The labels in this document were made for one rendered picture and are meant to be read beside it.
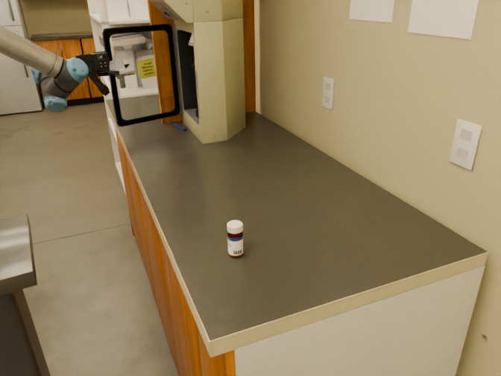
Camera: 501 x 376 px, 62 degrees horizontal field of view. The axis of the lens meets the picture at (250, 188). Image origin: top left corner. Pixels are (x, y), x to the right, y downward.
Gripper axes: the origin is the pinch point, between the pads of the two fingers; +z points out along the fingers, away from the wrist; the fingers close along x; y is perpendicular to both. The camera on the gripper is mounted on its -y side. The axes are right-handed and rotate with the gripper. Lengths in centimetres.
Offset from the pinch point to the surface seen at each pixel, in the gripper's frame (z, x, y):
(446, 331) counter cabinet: 54, -118, -53
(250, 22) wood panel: 60, 24, 12
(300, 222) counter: 28, -87, -31
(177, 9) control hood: 17.3, -13.7, 21.2
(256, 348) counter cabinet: 2, -118, -35
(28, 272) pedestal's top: -40, -81, -29
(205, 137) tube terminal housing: 23.2, -13.8, -27.9
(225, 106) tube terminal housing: 32.9, -13.7, -16.1
